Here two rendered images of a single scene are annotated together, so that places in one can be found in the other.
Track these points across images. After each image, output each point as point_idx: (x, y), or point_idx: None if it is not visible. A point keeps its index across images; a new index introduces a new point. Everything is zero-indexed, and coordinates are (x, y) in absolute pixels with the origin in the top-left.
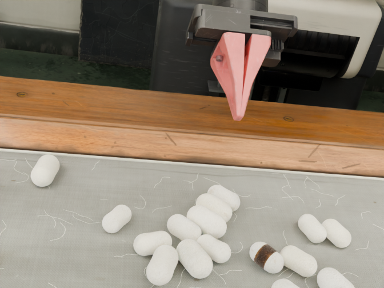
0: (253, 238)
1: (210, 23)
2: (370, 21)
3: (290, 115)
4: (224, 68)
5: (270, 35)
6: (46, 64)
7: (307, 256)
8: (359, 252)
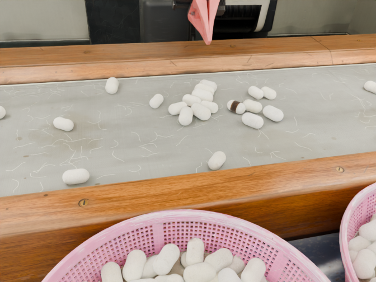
0: (227, 101)
1: None
2: None
3: (233, 44)
4: (196, 18)
5: None
6: None
7: (256, 102)
8: (281, 100)
